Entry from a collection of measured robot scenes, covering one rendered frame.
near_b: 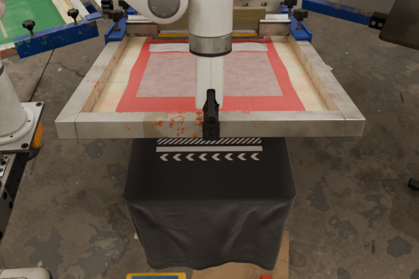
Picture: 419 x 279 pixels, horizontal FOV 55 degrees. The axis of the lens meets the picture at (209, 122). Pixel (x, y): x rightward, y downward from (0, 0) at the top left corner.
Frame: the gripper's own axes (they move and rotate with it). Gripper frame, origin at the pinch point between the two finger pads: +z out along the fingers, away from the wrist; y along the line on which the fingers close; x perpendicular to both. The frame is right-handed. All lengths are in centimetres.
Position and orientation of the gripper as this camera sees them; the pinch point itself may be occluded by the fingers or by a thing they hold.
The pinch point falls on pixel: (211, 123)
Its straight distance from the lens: 77.2
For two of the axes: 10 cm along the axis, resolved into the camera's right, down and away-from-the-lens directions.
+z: 0.1, 8.7, 4.9
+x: 10.0, -0.1, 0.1
